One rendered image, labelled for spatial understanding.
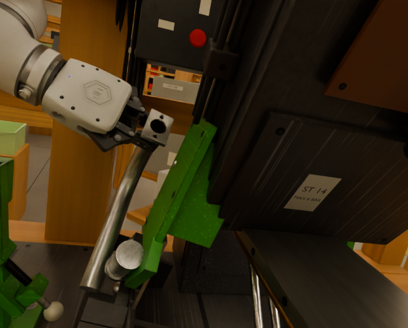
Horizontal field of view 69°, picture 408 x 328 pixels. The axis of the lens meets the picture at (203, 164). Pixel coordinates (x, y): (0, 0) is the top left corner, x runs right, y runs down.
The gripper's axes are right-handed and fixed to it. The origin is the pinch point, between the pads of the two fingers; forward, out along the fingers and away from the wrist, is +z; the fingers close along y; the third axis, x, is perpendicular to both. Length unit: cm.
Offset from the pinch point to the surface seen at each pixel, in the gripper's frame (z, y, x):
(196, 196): 8.0, -10.6, -6.6
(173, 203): 5.3, -12.8, -6.1
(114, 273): 3.7, -20.9, 5.2
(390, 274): 88, 5, 16
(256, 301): 20.9, -20.5, -4.8
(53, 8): -287, 720, 660
